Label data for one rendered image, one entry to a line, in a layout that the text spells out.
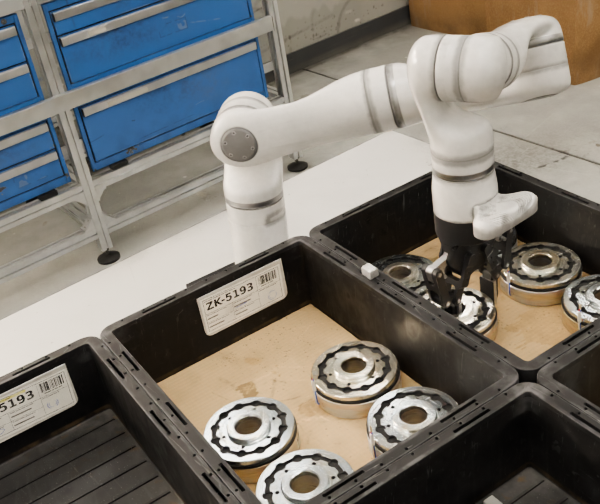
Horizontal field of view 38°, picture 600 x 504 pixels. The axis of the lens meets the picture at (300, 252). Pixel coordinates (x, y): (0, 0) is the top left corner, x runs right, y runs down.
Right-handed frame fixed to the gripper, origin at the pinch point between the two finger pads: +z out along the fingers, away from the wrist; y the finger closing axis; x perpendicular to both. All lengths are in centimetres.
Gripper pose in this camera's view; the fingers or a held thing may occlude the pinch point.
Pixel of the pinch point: (471, 304)
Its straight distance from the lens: 112.2
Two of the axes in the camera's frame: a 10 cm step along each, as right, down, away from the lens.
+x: 6.1, 3.4, -7.2
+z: 1.5, 8.4, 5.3
